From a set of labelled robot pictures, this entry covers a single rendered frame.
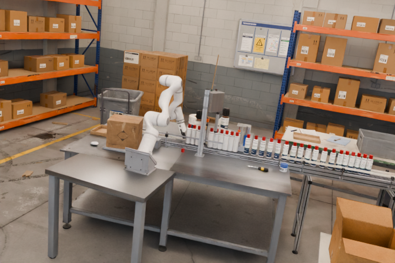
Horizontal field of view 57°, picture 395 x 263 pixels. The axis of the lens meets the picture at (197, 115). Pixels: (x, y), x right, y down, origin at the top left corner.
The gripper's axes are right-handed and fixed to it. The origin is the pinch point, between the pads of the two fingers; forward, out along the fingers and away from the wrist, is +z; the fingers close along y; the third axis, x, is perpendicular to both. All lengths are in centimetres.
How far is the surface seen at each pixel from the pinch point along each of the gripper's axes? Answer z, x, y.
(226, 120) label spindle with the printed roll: 3, -37, 56
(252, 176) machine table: 36, -67, -45
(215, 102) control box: -31, -43, -14
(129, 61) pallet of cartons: -89, 173, 323
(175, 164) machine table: 12, -1, -50
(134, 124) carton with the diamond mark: -29, 32, -40
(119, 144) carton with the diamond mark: -14, 51, -42
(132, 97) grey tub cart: -27, 152, 246
